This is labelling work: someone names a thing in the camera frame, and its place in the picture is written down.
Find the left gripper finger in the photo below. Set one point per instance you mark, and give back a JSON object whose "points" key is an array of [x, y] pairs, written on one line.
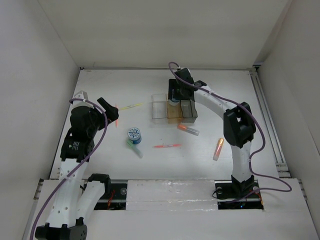
{"points": [[106, 106], [112, 116]]}

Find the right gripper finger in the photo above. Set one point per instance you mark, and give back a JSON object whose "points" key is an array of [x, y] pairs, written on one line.
{"points": [[173, 89], [191, 95]]}

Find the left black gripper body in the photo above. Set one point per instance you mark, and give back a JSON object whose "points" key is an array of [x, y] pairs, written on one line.
{"points": [[99, 122]]}

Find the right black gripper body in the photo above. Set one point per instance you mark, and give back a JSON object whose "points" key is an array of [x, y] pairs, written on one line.
{"points": [[181, 93]]}

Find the red slim pen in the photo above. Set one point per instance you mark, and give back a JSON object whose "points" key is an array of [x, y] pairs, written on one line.
{"points": [[117, 121]]}

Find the yellow slim pen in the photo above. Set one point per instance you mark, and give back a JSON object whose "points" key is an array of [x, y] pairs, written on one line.
{"points": [[131, 106]]}

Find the blue cleaning gel jar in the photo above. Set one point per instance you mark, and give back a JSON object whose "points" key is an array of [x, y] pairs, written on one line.
{"points": [[134, 135]]}

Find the orange cap highlighter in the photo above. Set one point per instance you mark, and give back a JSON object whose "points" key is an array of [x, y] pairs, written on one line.
{"points": [[188, 129]]}

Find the green cap highlighter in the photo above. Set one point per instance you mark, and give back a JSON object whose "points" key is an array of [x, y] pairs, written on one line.
{"points": [[134, 148]]}

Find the pink slim pen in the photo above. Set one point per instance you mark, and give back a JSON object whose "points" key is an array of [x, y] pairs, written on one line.
{"points": [[176, 145]]}

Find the yellow-orange cap highlighter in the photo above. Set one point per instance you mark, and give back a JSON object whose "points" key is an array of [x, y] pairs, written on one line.
{"points": [[218, 149]]}

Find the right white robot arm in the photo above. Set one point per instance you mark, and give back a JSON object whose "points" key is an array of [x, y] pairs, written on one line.
{"points": [[238, 126]]}

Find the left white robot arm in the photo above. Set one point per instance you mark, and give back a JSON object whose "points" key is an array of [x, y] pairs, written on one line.
{"points": [[66, 211]]}

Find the smoky grey plastic bin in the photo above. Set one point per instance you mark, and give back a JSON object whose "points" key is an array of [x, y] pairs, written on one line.
{"points": [[189, 112]]}

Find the clear plastic bin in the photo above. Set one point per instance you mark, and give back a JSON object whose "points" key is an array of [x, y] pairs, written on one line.
{"points": [[159, 108]]}

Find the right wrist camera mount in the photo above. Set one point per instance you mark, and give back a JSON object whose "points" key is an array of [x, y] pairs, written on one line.
{"points": [[182, 71]]}

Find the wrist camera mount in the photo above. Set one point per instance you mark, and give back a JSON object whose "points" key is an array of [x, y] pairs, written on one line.
{"points": [[82, 95], [182, 71]]}

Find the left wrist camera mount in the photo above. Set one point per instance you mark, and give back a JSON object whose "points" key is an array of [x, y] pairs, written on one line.
{"points": [[82, 95]]}

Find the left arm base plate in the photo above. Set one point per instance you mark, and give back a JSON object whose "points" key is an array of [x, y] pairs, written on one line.
{"points": [[116, 200]]}

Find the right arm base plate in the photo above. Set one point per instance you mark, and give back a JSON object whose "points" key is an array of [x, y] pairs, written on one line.
{"points": [[228, 199]]}

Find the aluminium rail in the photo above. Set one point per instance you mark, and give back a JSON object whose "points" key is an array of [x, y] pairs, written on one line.
{"points": [[270, 132]]}

